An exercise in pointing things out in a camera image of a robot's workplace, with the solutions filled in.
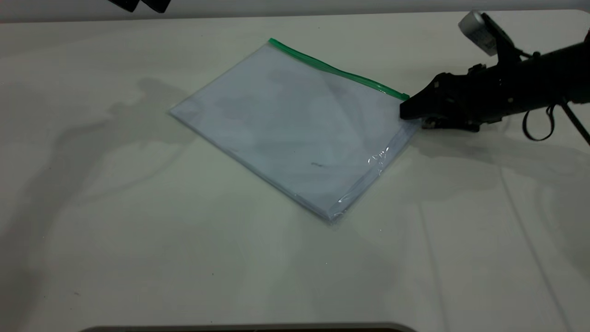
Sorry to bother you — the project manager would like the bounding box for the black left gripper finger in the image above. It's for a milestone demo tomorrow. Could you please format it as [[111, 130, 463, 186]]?
[[141, 0, 172, 14], [108, 0, 140, 13]]

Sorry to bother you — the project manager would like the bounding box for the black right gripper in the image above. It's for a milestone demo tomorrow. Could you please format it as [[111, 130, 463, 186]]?
[[399, 64, 513, 133]]

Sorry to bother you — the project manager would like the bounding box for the clear zip bag green zipper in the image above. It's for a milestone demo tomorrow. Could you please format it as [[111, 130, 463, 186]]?
[[168, 38, 422, 224]]

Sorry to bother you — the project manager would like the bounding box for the black looped cable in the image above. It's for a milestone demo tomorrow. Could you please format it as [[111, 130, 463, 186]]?
[[522, 104, 556, 142]]

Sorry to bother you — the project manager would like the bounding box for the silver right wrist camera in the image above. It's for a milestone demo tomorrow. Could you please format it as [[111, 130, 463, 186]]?
[[458, 10, 501, 57]]

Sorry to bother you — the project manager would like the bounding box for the straight black cable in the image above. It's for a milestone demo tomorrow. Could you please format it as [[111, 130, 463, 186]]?
[[559, 99, 590, 146]]

